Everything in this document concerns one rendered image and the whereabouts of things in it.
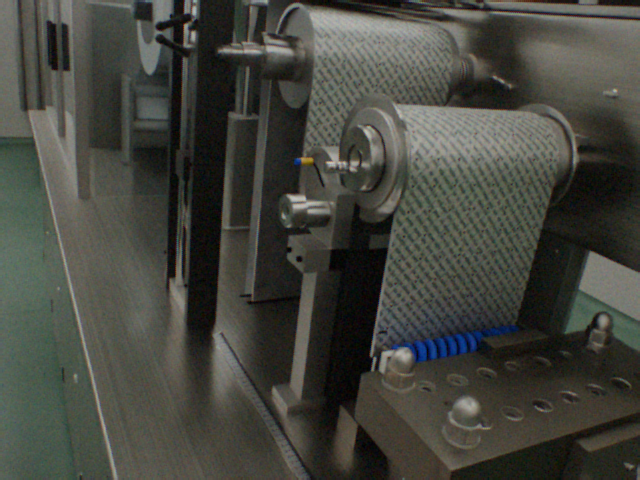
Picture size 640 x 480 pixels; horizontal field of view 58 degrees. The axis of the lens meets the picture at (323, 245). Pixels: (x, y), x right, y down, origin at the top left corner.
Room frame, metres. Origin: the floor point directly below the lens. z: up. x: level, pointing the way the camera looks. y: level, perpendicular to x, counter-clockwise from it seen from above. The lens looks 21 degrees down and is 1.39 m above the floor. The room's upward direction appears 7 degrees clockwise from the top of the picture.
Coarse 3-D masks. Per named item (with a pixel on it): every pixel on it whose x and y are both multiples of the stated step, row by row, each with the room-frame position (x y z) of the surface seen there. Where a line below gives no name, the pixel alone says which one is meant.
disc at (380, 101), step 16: (368, 96) 0.68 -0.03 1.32; (384, 96) 0.66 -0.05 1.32; (352, 112) 0.71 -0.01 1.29; (384, 112) 0.65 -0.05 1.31; (400, 112) 0.63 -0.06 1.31; (400, 128) 0.62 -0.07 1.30; (400, 144) 0.62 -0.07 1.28; (400, 160) 0.61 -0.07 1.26; (400, 176) 0.61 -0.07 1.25; (400, 192) 0.60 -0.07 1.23; (384, 208) 0.62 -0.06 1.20
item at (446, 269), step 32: (416, 224) 0.63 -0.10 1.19; (448, 224) 0.65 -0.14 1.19; (480, 224) 0.67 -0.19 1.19; (512, 224) 0.70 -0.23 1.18; (416, 256) 0.63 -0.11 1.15; (448, 256) 0.65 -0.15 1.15; (480, 256) 0.68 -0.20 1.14; (512, 256) 0.71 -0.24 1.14; (384, 288) 0.61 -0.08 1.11; (416, 288) 0.63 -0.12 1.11; (448, 288) 0.66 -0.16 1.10; (480, 288) 0.69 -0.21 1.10; (512, 288) 0.72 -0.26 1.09; (384, 320) 0.62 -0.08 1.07; (416, 320) 0.64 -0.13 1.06; (448, 320) 0.67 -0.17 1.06; (480, 320) 0.69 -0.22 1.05; (512, 320) 0.72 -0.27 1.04
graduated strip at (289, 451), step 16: (224, 336) 0.82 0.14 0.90; (224, 352) 0.77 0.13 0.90; (240, 368) 0.73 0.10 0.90; (240, 384) 0.69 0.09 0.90; (256, 400) 0.66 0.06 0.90; (272, 416) 0.63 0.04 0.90; (272, 432) 0.60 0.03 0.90; (288, 448) 0.57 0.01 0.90; (288, 464) 0.55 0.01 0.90; (304, 464) 0.55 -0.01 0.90
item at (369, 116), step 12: (372, 108) 0.67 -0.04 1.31; (360, 120) 0.68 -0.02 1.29; (372, 120) 0.66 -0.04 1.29; (384, 120) 0.64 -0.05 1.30; (384, 132) 0.64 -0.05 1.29; (396, 144) 0.62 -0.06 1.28; (396, 156) 0.61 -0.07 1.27; (396, 168) 0.61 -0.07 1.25; (384, 180) 0.63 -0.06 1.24; (360, 192) 0.66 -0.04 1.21; (372, 192) 0.64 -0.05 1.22; (384, 192) 0.62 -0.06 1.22; (360, 204) 0.66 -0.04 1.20; (372, 204) 0.64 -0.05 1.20
